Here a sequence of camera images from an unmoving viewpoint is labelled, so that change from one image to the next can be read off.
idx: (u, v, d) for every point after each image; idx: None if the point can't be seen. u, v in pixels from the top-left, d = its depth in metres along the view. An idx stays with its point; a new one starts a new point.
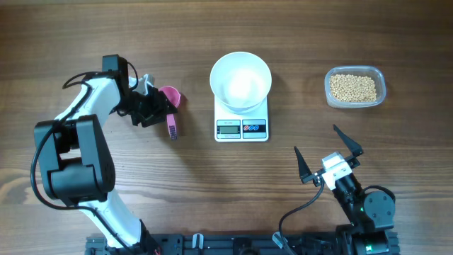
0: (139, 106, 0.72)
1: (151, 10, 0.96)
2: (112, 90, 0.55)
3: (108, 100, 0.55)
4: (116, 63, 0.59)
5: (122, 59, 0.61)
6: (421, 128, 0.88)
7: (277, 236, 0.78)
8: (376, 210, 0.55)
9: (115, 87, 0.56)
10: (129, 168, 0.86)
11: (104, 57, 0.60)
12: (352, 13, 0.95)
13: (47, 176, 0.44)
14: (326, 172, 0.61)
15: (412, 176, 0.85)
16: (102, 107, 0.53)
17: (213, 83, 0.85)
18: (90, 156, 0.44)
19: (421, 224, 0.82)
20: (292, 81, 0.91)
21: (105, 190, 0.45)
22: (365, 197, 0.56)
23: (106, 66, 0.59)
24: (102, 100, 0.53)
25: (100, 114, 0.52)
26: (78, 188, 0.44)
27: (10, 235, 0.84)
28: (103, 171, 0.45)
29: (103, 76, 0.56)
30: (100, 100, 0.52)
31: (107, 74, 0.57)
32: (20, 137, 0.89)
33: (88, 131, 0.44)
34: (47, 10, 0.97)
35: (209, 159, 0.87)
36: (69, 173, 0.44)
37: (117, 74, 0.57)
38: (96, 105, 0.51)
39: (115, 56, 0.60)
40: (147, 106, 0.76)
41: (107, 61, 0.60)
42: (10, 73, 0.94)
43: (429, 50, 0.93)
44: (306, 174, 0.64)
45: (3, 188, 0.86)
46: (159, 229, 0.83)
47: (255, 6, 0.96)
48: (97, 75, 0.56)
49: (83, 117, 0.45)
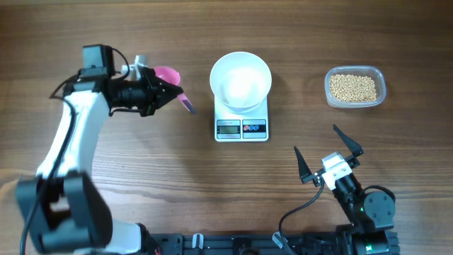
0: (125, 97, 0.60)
1: (151, 10, 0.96)
2: (99, 111, 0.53)
3: (95, 126, 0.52)
4: (100, 57, 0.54)
5: (107, 52, 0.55)
6: (421, 128, 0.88)
7: (277, 236, 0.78)
8: (376, 211, 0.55)
9: (102, 100, 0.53)
10: (129, 168, 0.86)
11: (86, 49, 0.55)
12: (352, 13, 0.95)
13: (39, 240, 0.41)
14: (326, 171, 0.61)
15: (412, 176, 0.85)
16: (89, 139, 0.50)
17: (213, 83, 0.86)
18: (82, 219, 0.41)
19: (421, 224, 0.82)
20: (292, 81, 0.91)
21: (103, 244, 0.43)
22: (365, 198, 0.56)
23: (88, 59, 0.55)
24: (90, 131, 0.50)
25: (88, 146, 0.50)
26: (75, 248, 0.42)
27: (9, 235, 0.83)
28: (98, 230, 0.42)
29: (90, 82, 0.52)
30: (86, 135, 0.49)
31: (90, 81, 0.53)
32: (19, 137, 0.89)
33: (77, 194, 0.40)
34: (46, 10, 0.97)
35: (209, 159, 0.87)
36: (62, 236, 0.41)
37: (101, 84, 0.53)
38: (83, 141, 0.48)
39: (100, 47, 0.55)
40: (137, 93, 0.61)
41: (90, 54, 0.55)
42: (10, 73, 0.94)
43: (429, 50, 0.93)
44: (306, 173, 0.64)
45: (3, 188, 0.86)
46: (159, 229, 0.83)
47: (255, 6, 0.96)
48: (83, 81, 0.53)
49: (70, 178, 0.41)
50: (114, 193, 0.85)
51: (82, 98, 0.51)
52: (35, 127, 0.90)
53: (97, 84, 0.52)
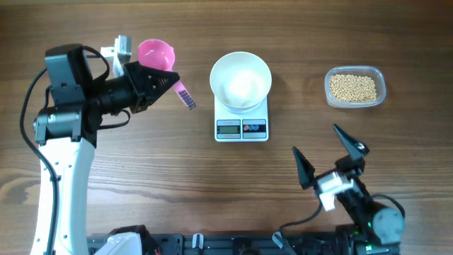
0: (108, 101, 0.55)
1: (151, 10, 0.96)
2: (83, 161, 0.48)
3: (83, 178, 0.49)
4: (69, 74, 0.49)
5: (71, 64, 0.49)
6: (421, 128, 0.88)
7: (277, 236, 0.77)
8: (385, 229, 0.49)
9: (87, 145, 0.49)
10: (129, 168, 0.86)
11: (48, 64, 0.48)
12: (352, 13, 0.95)
13: None
14: (324, 193, 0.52)
15: (412, 176, 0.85)
16: (80, 206, 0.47)
17: (213, 83, 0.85)
18: None
19: (422, 224, 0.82)
20: (292, 81, 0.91)
21: None
22: (375, 215, 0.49)
23: (55, 75, 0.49)
24: (78, 195, 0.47)
25: (81, 210, 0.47)
26: None
27: (9, 235, 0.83)
28: None
29: (66, 117, 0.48)
30: (76, 206, 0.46)
31: (67, 112, 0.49)
32: (20, 137, 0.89)
33: None
34: (46, 10, 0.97)
35: (209, 159, 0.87)
36: None
37: (79, 113, 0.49)
38: (73, 216, 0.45)
39: (64, 59, 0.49)
40: (119, 95, 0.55)
41: (57, 73, 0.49)
42: (10, 73, 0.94)
43: (429, 50, 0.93)
44: (306, 180, 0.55)
45: (3, 188, 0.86)
46: (158, 229, 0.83)
47: (255, 6, 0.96)
48: (59, 112, 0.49)
49: None
50: (114, 193, 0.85)
51: (62, 155, 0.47)
52: None
53: (76, 116, 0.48)
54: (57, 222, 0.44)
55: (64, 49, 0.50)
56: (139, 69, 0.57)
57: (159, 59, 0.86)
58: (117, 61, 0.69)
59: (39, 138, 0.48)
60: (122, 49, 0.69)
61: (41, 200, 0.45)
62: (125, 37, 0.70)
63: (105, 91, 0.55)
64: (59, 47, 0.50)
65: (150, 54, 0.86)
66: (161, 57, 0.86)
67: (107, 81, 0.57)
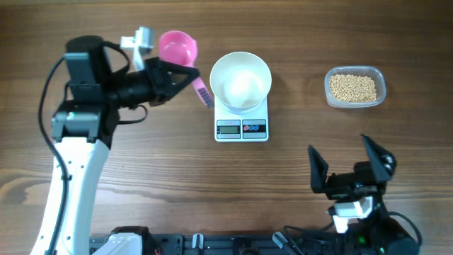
0: (127, 95, 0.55)
1: (151, 10, 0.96)
2: (96, 161, 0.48)
3: (93, 180, 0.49)
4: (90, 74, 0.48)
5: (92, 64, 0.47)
6: (421, 128, 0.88)
7: (277, 236, 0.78)
8: None
9: (102, 146, 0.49)
10: (129, 168, 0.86)
11: (68, 63, 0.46)
12: (352, 13, 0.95)
13: None
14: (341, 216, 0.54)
15: (412, 176, 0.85)
16: (87, 207, 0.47)
17: (213, 82, 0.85)
18: None
19: (421, 224, 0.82)
20: (292, 81, 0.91)
21: None
22: (393, 241, 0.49)
23: (74, 73, 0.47)
24: (85, 197, 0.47)
25: (88, 212, 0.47)
26: None
27: (9, 235, 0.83)
28: None
29: (86, 119, 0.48)
30: (82, 207, 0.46)
31: (88, 113, 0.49)
32: (20, 137, 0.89)
33: None
34: (46, 10, 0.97)
35: (209, 159, 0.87)
36: None
37: (100, 116, 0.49)
38: (78, 217, 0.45)
39: (83, 59, 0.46)
40: (138, 91, 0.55)
41: (78, 72, 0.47)
42: (10, 73, 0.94)
43: (428, 50, 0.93)
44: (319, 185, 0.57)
45: (2, 188, 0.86)
46: (159, 229, 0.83)
47: (255, 6, 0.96)
48: (78, 110, 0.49)
49: None
50: (114, 193, 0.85)
51: (76, 154, 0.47)
52: (35, 128, 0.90)
53: (95, 117, 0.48)
54: (62, 222, 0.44)
55: (82, 46, 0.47)
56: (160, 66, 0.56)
57: (180, 53, 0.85)
58: (137, 56, 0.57)
59: (56, 134, 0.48)
60: (144, 42, 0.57)
61: (49, 197, 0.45)
62: (147, 28, 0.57)
63: (124, 85, 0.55)
64: (77, 41, 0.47)
65: (170, 46, 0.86)
66: (182, 50, 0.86)
67: (127, 76, 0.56)
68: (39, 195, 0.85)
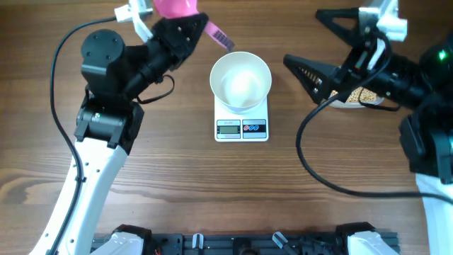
0: (150, 71, 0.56)
1: None
2: (111, 168, 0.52)
3: (105, 186, 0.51)
4: (108, 83, 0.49)
5: (111, 75, 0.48)
6: None
7: (277, 236, 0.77)
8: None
9: (121, 152, 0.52)
10: (129, 168, 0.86)
11: (85, 73, 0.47)
12: None
13: None
14: (383, 16, 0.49)
15: (412, 176, 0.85)
16: (95, 212, 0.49)
17: (213, 83, 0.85)
18: None
19: (422, 223, 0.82)
20: (292, 81, 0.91)
21: None
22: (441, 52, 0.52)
23: (93, 83, 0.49)
24: (95, 202, 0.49)
25: (94, 217, 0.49)
26: None
27: (9, 235, 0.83)
28: None
29: (111, 123, 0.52)
30: (90, 212, 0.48)
31: (115, 118, 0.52)
32: (20, 137, 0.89)
33: None
34: (46, 10, 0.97)
35: (209, 159, 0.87)
36: None
37: (124, 123, 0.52)
38: (85, 221, 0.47)
39: (102, 74, 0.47)
40: (161, 59, 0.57)
41: (97, 82, 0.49)
42: (10, 73, 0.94)
43: None
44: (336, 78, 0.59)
45: (3, 188, 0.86)
46: (159, 229, 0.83)
47: (255, 6, 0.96)
48: (105, 112, 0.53)
49: None
50: (114, 193, 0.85)
51: (95, 157, 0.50)
52: (36, 127, 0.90)
53: (119, 124, 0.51)
54: (69, 223, 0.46)
55: (102, 56, 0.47)
56: (169, 28, 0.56)
57: None
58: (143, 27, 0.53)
59: (78, 133, 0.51)
60: (141, 7, 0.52)
61: (61, 197, 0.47)
62: None
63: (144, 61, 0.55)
64: (97, 50, 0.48)
65: None
66: None
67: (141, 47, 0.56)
68: (39, 195, 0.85)
